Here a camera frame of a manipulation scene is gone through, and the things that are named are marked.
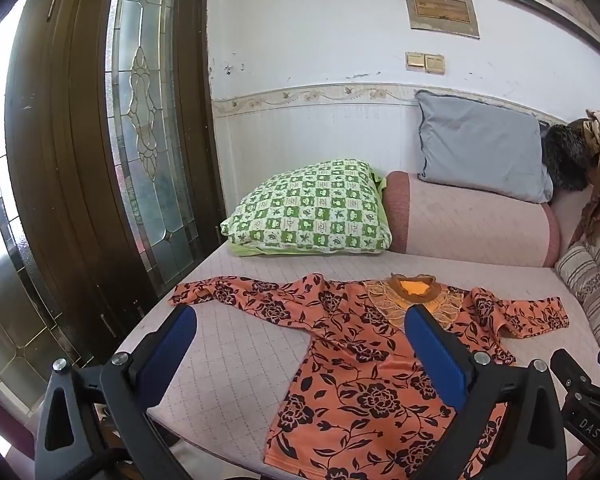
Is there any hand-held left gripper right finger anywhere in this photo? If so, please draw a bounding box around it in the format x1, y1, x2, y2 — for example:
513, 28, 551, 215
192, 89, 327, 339
403, 303, 569, 480

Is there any green checkered pillow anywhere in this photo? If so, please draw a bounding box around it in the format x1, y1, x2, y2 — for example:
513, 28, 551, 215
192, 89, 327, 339
220, 159, 393, 258

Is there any dark furry cushion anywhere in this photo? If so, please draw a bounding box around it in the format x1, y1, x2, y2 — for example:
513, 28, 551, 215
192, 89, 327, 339
541, 119, 598, 192

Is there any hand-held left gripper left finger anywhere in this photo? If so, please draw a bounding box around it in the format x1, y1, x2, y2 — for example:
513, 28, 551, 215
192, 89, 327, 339
34, 304, 199, 480

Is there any striped cushion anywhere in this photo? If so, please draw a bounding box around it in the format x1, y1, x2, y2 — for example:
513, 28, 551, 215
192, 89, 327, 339
554, 230, 600, 348

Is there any wall plaque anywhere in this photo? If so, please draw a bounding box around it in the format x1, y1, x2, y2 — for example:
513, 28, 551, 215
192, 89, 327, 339
402, 0, 481, 39

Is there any gold light switch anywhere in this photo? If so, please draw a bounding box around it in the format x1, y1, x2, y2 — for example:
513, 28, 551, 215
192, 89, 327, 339
405, 51, 446, 74

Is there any pink quilted bed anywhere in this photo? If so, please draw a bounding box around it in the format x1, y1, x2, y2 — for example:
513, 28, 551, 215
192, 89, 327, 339
112, 242, 600, 480

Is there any orange floral blouse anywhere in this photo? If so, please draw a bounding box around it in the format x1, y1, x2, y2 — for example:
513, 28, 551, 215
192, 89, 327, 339
168, 273, 570, 480

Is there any wooden door with stained glass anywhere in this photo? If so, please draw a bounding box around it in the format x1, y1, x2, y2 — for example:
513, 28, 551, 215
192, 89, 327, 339
0, 0, 227, 413

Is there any pink bolster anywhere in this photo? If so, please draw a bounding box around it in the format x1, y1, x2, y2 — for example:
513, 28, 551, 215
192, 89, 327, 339
381, 171, 562, 268

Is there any grey pillow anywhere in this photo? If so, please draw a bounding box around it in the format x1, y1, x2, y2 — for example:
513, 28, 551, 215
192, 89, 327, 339
414, 89, 554, 204

